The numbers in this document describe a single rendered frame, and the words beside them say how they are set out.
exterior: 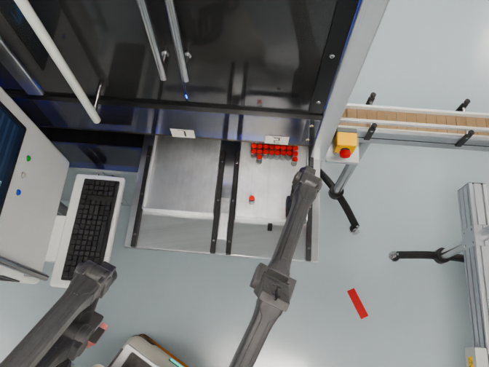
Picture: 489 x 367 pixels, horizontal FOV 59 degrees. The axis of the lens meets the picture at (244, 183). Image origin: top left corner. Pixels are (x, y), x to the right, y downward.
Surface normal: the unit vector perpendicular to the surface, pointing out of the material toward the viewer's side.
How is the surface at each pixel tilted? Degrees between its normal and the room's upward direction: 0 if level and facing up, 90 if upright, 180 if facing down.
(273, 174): 0
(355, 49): 90
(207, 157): 0
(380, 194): 0
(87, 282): 41
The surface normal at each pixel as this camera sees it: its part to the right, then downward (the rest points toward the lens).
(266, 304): 0.10, -0.11
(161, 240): 0.00, -0.37
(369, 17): -0.08, 0.93
